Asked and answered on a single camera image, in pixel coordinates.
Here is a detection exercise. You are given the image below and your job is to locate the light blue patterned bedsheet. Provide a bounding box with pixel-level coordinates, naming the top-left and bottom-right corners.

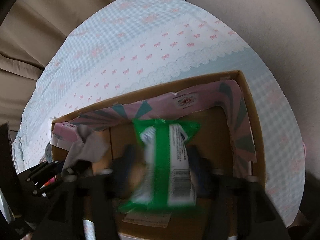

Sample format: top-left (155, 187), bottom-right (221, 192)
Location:
top-left (12, 0), bottom-right (305, 225)

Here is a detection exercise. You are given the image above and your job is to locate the green wet wipes pack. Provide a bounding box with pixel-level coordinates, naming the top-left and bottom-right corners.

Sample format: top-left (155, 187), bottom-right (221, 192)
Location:
top-left (119, 119), bottom-right (201, 213)

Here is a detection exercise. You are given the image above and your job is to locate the beige curtain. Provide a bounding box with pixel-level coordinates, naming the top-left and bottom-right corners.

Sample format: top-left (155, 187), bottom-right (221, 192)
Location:
top-left (1, 0), bottom-right (115, 131)

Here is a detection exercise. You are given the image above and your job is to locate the cardboard box with pink lining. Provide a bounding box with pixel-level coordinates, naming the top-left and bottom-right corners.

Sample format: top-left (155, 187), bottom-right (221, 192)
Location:
top-left (52, 71), bottom-right (266, 239)

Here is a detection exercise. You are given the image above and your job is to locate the grey microfibre cloth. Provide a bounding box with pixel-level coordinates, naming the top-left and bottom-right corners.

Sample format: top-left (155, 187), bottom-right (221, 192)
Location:
top-left (62, 125), bottom-right (110, 176)

